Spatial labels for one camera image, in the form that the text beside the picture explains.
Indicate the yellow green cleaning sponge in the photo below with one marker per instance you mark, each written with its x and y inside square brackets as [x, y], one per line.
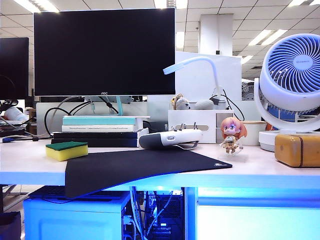
[66, 153]

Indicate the white desk drawer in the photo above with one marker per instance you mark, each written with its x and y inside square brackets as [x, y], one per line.
[250, 220]

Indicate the small black box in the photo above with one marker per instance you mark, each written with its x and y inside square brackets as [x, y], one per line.
[156, 126]

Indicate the white grey remote controller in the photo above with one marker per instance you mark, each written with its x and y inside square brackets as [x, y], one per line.
[168, 138]

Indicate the cream plush animal toy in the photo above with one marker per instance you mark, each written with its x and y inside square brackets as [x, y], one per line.
[181, 103]

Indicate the white desktop organizer box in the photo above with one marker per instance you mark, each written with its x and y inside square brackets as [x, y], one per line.
[191, 117]

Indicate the grey soft plush lump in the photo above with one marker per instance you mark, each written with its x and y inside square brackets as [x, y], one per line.
[203, 104]

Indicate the white partition board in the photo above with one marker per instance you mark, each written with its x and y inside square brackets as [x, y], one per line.
[191, 85]

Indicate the black mouse pad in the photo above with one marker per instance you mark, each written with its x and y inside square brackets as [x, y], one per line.
[133, 162]

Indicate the white gooseneck desk lamp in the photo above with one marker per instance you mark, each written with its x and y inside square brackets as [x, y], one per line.
[172, 68]

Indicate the black flat box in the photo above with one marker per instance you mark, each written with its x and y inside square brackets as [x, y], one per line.
[96, 135]
[108, 143]

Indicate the teal book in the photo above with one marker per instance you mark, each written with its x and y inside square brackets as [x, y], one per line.
[96, 121]

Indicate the white book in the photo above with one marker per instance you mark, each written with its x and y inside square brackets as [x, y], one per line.
[96, 128]

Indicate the orange haired anime figurine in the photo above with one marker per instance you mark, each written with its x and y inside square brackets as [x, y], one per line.
[230, 126]

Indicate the black AOC computer monitor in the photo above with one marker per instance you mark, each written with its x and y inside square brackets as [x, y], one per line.
[103, 50]

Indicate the black computer tower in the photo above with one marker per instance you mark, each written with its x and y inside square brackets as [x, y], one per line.
[171, 210]

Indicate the small white background fan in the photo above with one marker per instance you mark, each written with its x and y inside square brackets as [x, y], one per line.
[247, 90]

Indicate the white container with wooden lid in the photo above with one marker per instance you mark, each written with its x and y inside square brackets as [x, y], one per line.
[252, 136]

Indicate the white desk leg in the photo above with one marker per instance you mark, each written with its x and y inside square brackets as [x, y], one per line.
[191, 215]

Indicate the small orange object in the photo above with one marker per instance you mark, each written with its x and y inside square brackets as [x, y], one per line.
[269, 127]

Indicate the white desk fan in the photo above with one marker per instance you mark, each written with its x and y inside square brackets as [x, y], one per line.
[275, 96]

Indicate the frosted desk divider panel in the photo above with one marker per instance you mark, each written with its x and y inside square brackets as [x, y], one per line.
[39, 116]

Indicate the white bottle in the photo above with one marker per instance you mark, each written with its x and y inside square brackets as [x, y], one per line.
[15, 113]

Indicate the black flat device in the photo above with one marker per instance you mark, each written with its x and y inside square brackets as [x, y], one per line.
[11, 132]

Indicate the black frameless computer monitor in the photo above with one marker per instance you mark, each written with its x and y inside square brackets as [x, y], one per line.
[12, 67]

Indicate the dark fabric chair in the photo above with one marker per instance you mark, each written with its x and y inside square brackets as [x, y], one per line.
[10, 225]

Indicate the white pedestal cabinet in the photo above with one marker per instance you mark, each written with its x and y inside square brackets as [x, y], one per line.
[71, 220]

